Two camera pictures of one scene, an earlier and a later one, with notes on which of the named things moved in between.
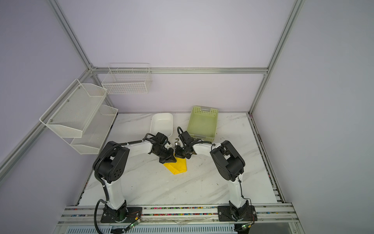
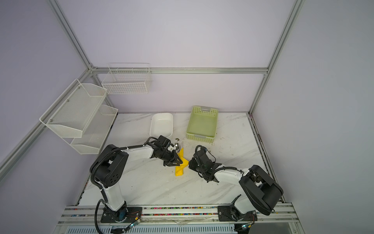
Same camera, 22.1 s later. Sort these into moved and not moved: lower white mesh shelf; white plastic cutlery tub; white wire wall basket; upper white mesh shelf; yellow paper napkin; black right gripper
Moved: black right gripper; yellow paper napkin
Not moved: white wire wall basket; lower white mesh shelf; upper white mesh shelf; white plastic cutlery tub
